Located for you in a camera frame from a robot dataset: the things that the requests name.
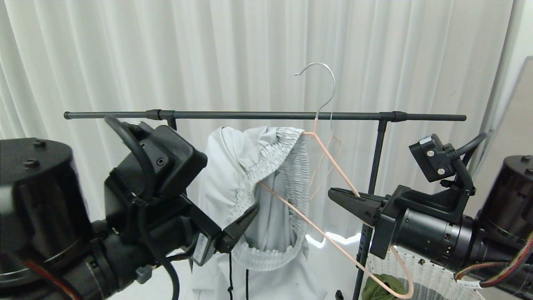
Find pale grey shorts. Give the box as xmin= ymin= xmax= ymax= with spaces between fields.
xmin=192 ymin=126 xmax=329 ymax=300

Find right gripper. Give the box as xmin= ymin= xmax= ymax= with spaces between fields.
xmin=328 ymin=185 xmax=480 ymax=273

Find green printed garment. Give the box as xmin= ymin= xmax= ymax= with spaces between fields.
xmin=361 ymin=273 xmax=406 ymax=300

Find white curtain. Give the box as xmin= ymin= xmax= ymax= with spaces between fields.
xmin=0 ymin=0 xmax=527 ymax=246

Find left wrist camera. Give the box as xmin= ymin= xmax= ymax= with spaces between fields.
xmin=104 ymin=121 xmax=208 ymax=209

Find pink clothes hanger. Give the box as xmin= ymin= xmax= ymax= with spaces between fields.
xmin=309 ymin=112 xmax=343 ymax=200
xmin=256 ymin=62 xmax=414 ymax=300

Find white laundry basket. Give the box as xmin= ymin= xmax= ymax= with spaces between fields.
xmin=366 ymin=246 xmax=486 ymax=300

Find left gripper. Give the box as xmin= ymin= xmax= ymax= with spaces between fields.
xmin=94 ymin=195 xmax=261 ymax=289

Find black clothes rack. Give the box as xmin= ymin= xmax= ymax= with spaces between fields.
xmin=64 ymin=110 xmax=467 ymax=300

